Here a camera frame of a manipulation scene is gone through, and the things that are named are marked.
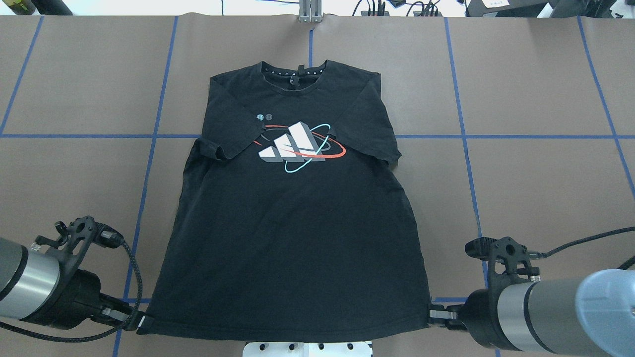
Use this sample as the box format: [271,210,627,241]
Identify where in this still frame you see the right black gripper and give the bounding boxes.
[429,288,504,350]

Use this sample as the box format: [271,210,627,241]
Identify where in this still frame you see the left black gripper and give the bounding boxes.
[47,270,146,331]

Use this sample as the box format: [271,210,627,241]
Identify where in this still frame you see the black graphic t-shirt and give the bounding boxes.
[137,60,431,343]

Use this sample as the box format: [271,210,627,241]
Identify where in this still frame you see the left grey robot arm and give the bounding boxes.
[0,239,144,331]

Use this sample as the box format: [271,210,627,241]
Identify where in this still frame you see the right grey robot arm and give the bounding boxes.
[429,269,635,357]

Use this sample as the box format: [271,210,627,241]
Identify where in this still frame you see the left black braided cable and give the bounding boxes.
[0,238,144,344]

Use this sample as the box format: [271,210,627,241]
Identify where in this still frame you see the black braided cable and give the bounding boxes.
[0,238,144,344]
[538,227,635,271]

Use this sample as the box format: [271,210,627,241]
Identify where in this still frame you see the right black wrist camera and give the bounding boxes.
[464,237,546,289]

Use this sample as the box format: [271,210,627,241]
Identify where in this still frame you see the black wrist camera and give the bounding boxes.
[464,237,546,289]
[30,216,125,266]

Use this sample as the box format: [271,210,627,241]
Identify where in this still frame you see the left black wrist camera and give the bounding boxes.
[30,216,125,266]

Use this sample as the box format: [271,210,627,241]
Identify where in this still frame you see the white metal mount base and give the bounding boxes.
[242,341,374,357]

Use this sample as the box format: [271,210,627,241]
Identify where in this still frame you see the right black braided cable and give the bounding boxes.
[538,227,635,271]

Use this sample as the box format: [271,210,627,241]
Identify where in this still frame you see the black cables at table edge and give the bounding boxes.
[352,0,445,17]

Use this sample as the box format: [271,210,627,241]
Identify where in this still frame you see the aluminium profile post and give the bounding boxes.
[298,0,323,23]

